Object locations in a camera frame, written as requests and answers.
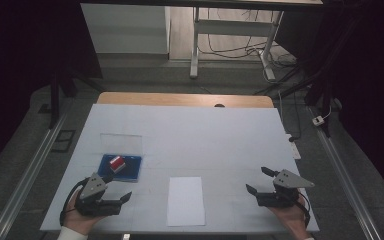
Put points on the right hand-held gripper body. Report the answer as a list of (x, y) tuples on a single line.
[(285, 191)]

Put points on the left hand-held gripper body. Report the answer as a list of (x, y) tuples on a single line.
[(93, 190)]

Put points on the red stamp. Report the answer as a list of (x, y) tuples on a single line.
[(117, 163)]

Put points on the blue ink pad case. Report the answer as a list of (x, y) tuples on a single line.
[(126, 170)]

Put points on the person's right hand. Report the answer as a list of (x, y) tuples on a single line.
[(291, 218)]

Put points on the person's left hand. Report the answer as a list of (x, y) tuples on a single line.
[(80, 220)]

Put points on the black floor plate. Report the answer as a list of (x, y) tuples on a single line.
[(63, 140)]

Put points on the small white paper sheet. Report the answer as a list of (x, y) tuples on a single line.
[(185, 201)]

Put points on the white power adapter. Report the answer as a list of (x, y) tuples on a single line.
[(318, 120)]

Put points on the large white table cover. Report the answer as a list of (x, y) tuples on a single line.
[(196, 140)]

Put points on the dark curtain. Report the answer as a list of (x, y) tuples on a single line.
[(20, 60), (373, 83)]

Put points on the white cabinet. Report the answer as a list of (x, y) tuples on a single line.
[(126, 28)]

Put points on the metal floor rail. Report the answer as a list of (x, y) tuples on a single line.
[(30, 170), (343, 176)]

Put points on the white desk frame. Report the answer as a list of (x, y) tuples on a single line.
[(233, 27)]

